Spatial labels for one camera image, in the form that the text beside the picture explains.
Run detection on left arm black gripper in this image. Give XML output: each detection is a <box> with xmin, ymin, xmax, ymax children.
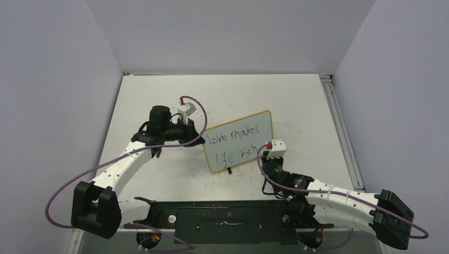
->
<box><xmin>161</xmin><ymin>117</ymin><xmax>205</xmax><ymax>148</ymax></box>

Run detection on yellow framed small whiteboard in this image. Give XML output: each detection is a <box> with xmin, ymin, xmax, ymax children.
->
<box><xmin>202</xmin><ymin>110</ymin><xmax>274</xmax><ymax>173</ymax></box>

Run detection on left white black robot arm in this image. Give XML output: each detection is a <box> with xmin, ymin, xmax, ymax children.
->
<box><xmin>71</xmin><ymin>103</ymin><xmax>205</xmax><ymax>239</ymax></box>

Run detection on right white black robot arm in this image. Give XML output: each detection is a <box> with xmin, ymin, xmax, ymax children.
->
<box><xmin>254</xmin><ymin>139</ymin><xmax>415</xmax><ymax>250</ymax></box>

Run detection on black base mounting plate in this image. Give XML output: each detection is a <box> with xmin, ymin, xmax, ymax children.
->
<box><xmin>124</xmin><ymin>199</ymin><xmax>333</xmax><ymax>245</ymax></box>

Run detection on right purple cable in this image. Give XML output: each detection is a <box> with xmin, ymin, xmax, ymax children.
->
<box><xmin>256</xmin><ymin>144</ymin><xmax>430</xmax><ymax>240</ymax></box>

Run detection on purple cable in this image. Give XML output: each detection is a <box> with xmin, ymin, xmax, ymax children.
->
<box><xmin>44</xmin><ymin>96</ymin><xmax>208</xmax><ymax>253</ymax></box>
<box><xmin>256</xmin><ymin>144</ymin><xmax>430</xmax><ymax>240</ymax></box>

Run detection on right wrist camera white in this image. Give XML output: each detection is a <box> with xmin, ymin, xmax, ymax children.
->
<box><xmin>266</xmin><ymin>139</ymin><xmax>286</xmax><ymax>159</ymax></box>

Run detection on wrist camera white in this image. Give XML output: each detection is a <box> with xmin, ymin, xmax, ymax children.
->
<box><xmin>266</xmin><ymin>139</ymin><xmax>286</xmax><ymax>159</ymax></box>
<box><xmin>177</xmin><ymin>102</ymin><xmax>196</xmax><ymax>124</ymax></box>

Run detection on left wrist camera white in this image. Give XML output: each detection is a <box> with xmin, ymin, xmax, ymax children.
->
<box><xmin>177</xmin><ymin>102</ymin><xmax>196</xmax><ymax>124</ymax></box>

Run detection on aluminium rail right side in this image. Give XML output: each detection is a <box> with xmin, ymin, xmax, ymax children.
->
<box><xmin>319</xmin><ymin>75</ymin><xmax>365</xmax><ymax>191</ymax></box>

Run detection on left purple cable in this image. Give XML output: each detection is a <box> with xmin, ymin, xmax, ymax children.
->
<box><xmin>44</xmin><ymin>96</ymin><xmax>208</xmax><ymax>253</ymax></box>

